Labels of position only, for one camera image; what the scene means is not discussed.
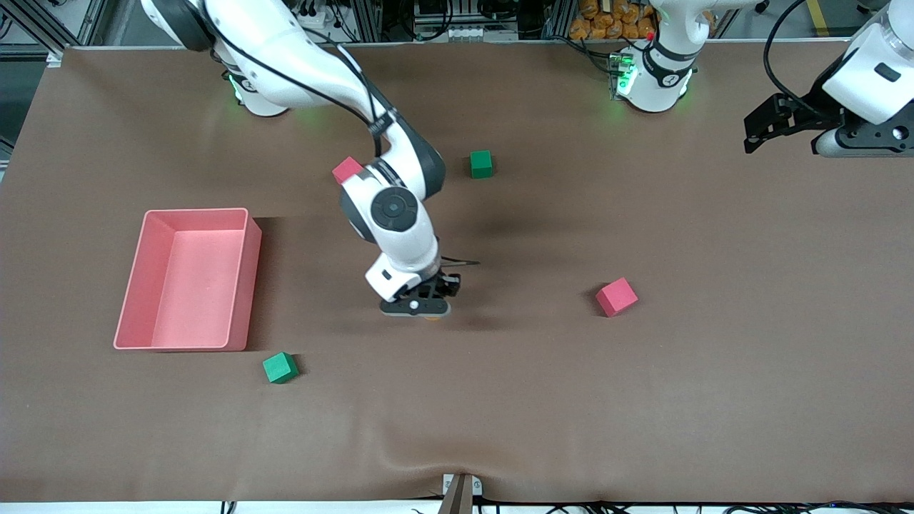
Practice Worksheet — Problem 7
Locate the pile of orange items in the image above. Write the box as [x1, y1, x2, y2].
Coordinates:
[569, 0, 658, 41]

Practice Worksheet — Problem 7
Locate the white connector strip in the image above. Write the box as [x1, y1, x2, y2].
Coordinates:
[446, 26, 518, 41]

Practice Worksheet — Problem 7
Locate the brown table cover cloth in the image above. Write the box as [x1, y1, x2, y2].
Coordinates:
[0, 41, 914, 505]

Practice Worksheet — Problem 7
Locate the white power strip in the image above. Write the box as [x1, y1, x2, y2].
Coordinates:
[296, 0, 336, 29]

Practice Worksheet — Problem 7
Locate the green-lit controller box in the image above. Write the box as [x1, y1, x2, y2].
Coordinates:
[608, 51, 638, 99]

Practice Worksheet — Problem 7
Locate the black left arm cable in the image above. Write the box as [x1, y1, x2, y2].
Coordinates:
[763, 0, 815, 115]

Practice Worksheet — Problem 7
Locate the aluminium frame post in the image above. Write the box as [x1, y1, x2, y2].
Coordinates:
[356, 0, 384, 42]

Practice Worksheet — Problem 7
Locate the pink plastic bin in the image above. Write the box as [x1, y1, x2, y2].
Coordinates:
[114, 208, 263, 352]

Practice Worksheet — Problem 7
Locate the aluminium frame corner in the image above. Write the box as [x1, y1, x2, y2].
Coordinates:
[0, 0, 108, 58]

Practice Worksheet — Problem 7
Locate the pink foam cube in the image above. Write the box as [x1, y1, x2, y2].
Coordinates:
[332, 156, 366, 186]
[596, 277, 639, 318]

